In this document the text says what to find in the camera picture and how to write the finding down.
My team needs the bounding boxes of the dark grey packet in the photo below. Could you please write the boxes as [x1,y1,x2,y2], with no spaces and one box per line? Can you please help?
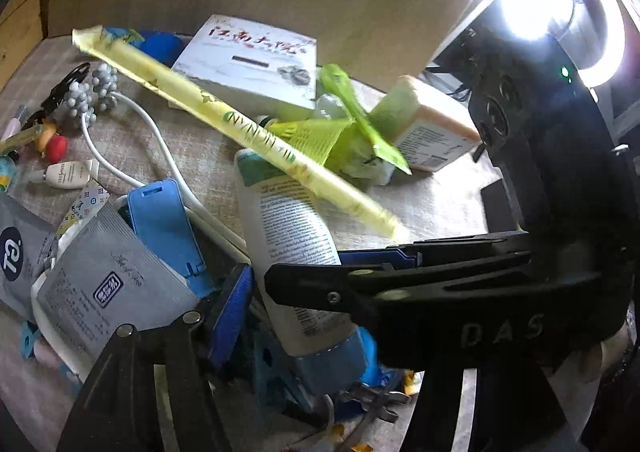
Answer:
[0,191,57,321]

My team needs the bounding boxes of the long yellow tube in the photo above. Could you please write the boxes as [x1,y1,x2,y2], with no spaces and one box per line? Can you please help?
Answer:
[72,26,409,241]

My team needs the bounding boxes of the small patterned packet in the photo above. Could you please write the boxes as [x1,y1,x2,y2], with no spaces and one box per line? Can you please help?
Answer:
[54,176,109,239]

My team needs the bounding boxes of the lime green printed packet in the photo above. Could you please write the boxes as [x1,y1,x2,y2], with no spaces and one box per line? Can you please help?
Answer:
[271,116,353,169]

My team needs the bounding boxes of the grey foil sachet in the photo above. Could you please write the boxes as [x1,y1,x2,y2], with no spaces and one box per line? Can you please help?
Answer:
[36,203,202,364]

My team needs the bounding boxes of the white lotion tube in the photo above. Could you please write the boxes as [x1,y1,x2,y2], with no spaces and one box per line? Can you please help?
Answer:
[233,148,372,394]

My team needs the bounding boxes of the plaid cloth mat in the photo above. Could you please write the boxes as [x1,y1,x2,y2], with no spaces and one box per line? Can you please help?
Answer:
[0,34,503,452]

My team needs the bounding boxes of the blue packet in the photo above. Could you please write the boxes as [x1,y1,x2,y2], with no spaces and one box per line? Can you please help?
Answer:
[251,329,417,425]

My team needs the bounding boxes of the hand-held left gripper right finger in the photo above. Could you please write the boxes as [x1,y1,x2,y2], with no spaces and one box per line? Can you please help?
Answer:
[414,366,569,452]

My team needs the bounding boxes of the white cable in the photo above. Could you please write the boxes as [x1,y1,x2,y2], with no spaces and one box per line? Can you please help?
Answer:
[79,90,252,255]

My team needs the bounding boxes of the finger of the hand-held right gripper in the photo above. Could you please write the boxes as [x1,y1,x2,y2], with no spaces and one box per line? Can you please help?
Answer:
[264,251,532,329]
[339,230,532,267]

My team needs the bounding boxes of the blue plastic holder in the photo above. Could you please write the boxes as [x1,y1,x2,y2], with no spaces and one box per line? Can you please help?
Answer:
[126,179,207,299]

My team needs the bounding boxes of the red and orange toy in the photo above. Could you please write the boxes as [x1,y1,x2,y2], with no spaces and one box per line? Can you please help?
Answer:
[34,123,69,161]

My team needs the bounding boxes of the pine wooden board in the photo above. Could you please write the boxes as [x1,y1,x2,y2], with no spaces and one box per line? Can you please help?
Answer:
[0,0,57,85]

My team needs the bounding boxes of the white box with red script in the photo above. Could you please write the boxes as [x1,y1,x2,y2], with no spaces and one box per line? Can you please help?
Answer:
[169,14,319,121]

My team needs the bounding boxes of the small white cream tube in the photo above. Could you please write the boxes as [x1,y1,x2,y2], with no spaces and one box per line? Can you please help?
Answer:
[26,158,102,191]

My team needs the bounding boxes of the white beaded massager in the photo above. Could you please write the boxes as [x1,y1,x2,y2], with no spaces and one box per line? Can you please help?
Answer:
[66,63,122,126]

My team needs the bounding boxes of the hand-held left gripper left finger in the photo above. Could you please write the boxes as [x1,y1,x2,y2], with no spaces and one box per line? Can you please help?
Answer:
[56,263,254,452]

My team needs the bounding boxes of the blue soft pouch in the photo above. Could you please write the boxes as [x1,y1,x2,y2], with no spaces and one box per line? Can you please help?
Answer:
[101,26,184,66]

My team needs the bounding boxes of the metal pliers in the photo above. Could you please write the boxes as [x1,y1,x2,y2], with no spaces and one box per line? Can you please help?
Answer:
[339,381,417,424]

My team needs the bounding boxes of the green plastic wrapper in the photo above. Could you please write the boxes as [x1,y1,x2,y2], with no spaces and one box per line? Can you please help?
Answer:
[319,63,414,179]

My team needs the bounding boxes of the orange and white box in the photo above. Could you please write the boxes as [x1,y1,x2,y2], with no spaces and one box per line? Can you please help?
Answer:
[390,74,482,174]

